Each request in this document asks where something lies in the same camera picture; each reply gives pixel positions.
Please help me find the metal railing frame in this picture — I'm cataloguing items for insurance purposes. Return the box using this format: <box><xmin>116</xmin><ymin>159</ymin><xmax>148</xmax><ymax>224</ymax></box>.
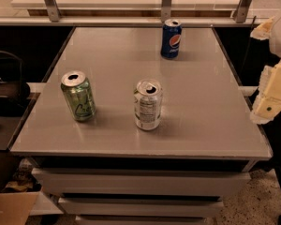
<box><xmin>0</xmin><ymin>0</ymin><xmax>281</xmax><ymax>27</ymax></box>

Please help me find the cardboard box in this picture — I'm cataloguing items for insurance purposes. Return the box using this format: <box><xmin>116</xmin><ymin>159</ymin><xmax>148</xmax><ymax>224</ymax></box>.
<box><xmin>0</xmin><ymin>192</ymin><xmax>39</xmax><ymax>225</ymax></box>

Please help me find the black office chair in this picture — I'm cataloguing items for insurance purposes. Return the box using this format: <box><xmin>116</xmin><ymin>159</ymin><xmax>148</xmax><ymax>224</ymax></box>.
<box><xmin>0</xmin><ymin>51</ymin><xmax>31</xmax><ymax>117</ymax></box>

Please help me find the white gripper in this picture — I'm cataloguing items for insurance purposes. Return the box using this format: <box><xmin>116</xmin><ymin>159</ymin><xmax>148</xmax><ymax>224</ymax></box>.
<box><xmin>250</xmin><ymin>9</ymin><xmax>281</xmax><ymax>125</ymax></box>

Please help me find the silver 7up can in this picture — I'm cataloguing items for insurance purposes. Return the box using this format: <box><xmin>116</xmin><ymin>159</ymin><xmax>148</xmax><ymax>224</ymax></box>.
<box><xmin>134</xmin><ymin>79</ymin><xmax>163</xmax><ymax>130</ymax></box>

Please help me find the black cable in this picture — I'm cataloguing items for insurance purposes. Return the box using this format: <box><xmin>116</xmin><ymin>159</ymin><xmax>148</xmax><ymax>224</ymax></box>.
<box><xmin>238</xmin><ymin>15</ymin><xmax>258</xmax><ymax>80</ymax></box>

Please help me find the grey drawer cabinet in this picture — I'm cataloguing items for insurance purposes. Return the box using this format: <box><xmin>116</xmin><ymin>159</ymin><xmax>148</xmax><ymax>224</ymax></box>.
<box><xmin>12</xmin><ymin>28</ymin><xmax>272</xmax><ymax>225</ymax></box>

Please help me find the blue Pepsi can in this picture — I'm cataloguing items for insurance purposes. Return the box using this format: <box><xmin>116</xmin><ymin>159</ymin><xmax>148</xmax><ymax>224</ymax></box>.
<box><xmin>160</xmin><ymin>19</ymin><xmax>182</xmax><ymax>59</ymax></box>

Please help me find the green La Croix can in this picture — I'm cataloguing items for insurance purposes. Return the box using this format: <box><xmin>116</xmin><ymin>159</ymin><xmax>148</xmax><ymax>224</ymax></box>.
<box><xmin>61</xmin><ymin>70</ymin><xmax>96</xmax><ymax>122</ymax></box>

